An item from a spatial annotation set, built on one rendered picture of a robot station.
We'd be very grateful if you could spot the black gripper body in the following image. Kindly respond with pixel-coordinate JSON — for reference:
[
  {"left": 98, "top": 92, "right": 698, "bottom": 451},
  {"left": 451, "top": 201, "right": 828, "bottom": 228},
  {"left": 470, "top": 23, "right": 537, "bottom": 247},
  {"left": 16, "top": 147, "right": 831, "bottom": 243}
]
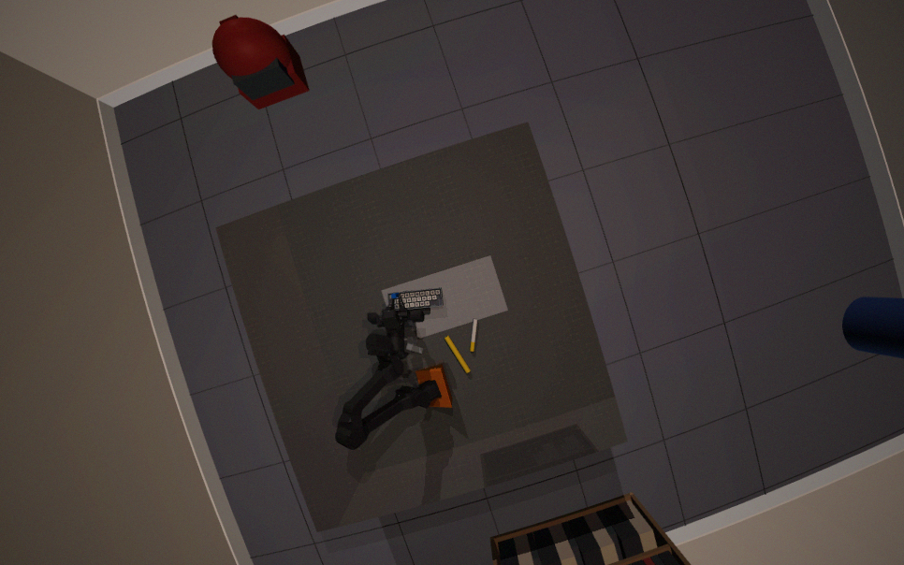
[{"left": 368, "top": 310, "right": 425, "bottom": 338}]

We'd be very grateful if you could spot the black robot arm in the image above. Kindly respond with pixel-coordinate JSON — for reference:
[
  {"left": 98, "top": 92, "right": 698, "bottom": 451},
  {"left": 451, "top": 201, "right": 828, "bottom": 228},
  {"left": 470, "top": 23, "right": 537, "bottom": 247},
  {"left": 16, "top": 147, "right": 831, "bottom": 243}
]
[{"left": 335, "top": 310, "right": 442, "bottom": 450}]

